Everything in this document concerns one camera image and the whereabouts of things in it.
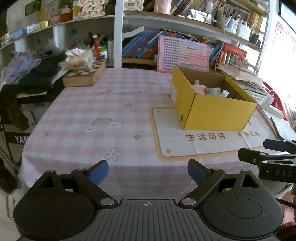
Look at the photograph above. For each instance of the white shelf unit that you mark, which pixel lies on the white shelf unit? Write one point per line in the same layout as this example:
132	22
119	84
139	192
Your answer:
63	34

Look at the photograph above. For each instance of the white power strip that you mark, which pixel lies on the white power strip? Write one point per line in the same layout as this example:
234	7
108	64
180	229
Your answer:
271	109

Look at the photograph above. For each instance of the grey tape roll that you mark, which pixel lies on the grey tape roll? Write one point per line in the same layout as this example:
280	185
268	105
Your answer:
215	91

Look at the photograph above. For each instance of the row of blue books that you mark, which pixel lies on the row of blue books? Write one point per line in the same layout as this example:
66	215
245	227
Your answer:
142	43

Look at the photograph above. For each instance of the white tube bottle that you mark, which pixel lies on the white tube bottle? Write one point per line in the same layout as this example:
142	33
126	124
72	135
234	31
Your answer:
224	93

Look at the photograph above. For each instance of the red box of books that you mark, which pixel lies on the red box of books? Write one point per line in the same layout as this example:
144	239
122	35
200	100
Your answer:
230	52

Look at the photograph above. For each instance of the pile of clothes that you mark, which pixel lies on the pile of clothes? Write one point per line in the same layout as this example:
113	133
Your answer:
32	72

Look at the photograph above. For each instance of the stack of papers and books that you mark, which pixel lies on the stack of papers and books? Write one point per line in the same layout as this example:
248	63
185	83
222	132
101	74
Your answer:
245	79

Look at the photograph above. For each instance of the pink checkered tablecloth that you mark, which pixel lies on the pink checkered tablecloth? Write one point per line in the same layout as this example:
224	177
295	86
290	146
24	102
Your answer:
127	118

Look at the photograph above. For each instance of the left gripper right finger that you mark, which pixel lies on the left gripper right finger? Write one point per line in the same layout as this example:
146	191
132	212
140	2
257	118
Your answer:
204	176

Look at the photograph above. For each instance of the yellow cardboard box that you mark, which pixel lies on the yellow cardboard box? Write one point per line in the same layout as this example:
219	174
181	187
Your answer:
207	112

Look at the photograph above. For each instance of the pink plush pig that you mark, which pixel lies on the pink plush pig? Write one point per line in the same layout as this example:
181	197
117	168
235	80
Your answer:
198	88

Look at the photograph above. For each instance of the wooden chess board box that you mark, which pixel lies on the wooden chess board box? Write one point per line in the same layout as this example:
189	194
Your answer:
84	77

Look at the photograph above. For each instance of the pink keyboard learning tablet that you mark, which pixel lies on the pink keyboard learning tablet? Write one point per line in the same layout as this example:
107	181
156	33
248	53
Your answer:
181	52

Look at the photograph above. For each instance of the green white jar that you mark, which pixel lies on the green white jar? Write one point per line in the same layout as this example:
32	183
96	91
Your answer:
103	51

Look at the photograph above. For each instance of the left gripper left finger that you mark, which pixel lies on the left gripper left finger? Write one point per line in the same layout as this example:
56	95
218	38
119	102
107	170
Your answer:
95	174

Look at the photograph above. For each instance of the red figurine pen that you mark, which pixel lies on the red figurine pen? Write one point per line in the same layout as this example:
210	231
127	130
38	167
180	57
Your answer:
96	46

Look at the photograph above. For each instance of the white charger plug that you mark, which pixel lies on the white charger plug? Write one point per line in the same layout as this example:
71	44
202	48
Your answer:
270	99

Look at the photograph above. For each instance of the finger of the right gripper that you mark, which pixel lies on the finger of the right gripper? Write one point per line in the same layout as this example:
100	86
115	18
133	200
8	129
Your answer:
256	157
282	146

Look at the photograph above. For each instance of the tissue pack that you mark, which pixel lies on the tissue pack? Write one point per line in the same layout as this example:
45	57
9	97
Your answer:
79	59

